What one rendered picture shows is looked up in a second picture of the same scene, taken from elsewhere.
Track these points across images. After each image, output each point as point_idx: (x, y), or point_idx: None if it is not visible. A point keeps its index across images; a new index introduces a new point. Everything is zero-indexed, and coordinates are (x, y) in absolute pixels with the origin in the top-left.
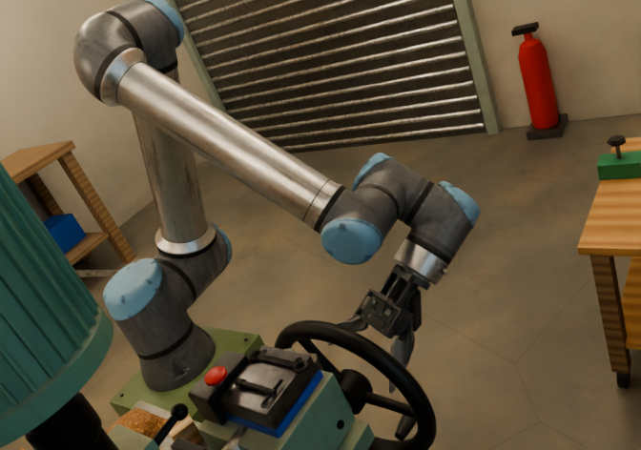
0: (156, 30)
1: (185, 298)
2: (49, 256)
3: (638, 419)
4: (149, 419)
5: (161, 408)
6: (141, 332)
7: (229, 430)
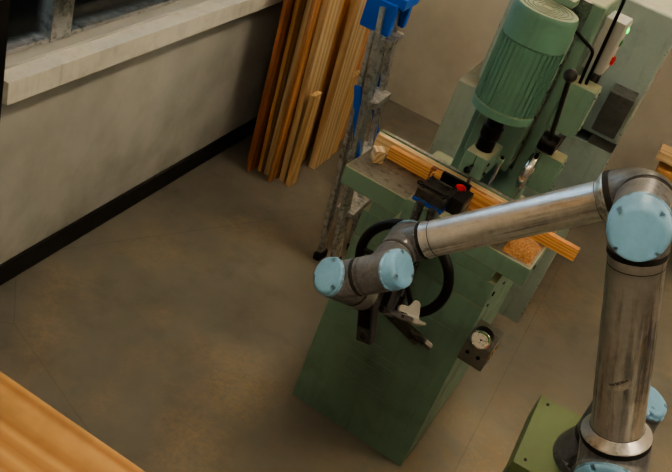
0: (612, 204)
1: None
2: (487, 72)
3: None
4: (510, 246)
5: (510, 258)
6: None
7: None
